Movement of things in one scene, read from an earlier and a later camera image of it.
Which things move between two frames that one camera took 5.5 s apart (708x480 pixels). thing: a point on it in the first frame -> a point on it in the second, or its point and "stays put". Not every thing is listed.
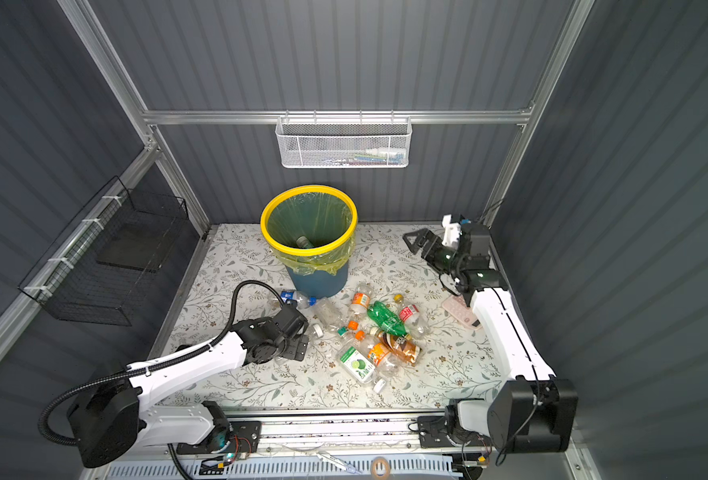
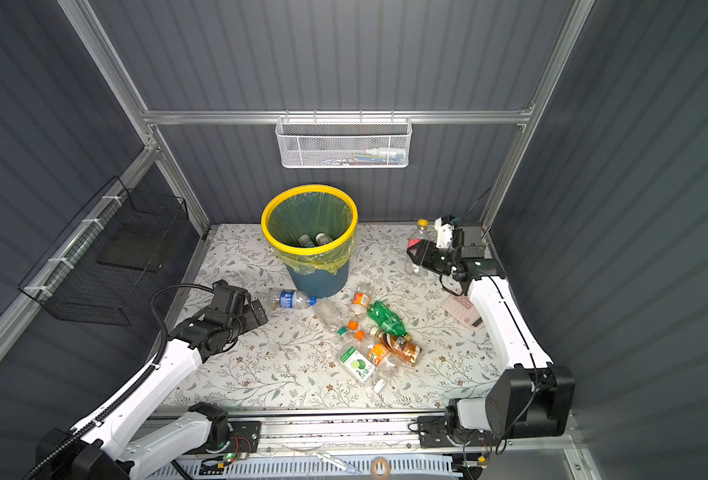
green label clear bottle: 303,242 stays put
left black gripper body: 293,349 -> 247,322
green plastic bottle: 387,319 stays put
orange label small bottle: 361,299 stays put
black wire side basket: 100,269 stays put
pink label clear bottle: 410,313 -> 417,244
